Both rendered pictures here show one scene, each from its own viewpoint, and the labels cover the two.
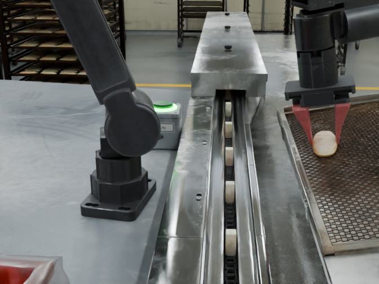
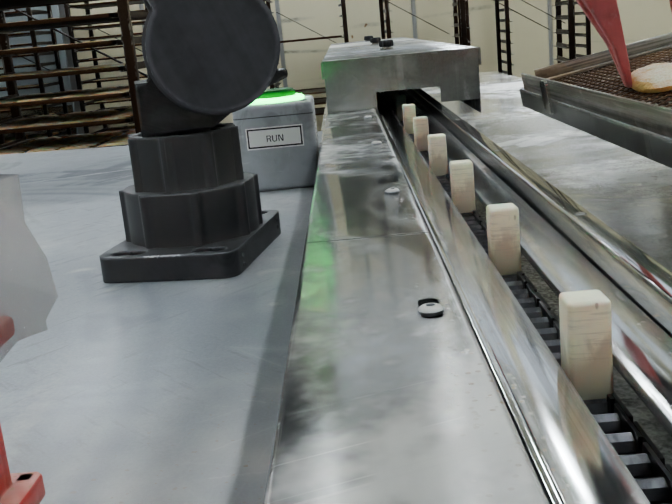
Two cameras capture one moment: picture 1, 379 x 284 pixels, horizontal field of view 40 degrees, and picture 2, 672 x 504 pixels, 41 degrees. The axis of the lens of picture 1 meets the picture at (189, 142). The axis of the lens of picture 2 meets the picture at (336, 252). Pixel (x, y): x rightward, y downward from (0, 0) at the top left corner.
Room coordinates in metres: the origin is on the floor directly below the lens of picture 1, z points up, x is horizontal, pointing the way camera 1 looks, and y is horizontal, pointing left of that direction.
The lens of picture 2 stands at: (0.16, 0.04, 0.95)
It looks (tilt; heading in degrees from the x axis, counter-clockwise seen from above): 14 degrees down; 358
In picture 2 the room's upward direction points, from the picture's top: 5 degrees counter-clockwise
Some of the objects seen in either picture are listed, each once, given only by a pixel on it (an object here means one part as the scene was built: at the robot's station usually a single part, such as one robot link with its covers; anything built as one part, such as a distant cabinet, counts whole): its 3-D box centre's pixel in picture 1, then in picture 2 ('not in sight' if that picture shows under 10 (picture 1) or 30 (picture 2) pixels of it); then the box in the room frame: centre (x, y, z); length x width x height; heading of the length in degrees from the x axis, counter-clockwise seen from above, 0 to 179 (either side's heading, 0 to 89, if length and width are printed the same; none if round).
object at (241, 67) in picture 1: (227, 41); (378, 62); (1.81, -0.13, 0.89); 1.25 x 0.18 x 0.09; 176
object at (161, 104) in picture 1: (162, 106); (273, 98); (0.98, 0.05, 0.90); 0.04 x 0.04 x 0.02
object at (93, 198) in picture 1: (119, 177); (190, 193); (0.73, 0.11, 0.86); 0.12 x 0.09 x 0.08; 167
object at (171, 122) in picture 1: (164, 133); (283, 160); (0.98, 0.05, 0.84); 0.08 x 0.08 x 0.11; 86
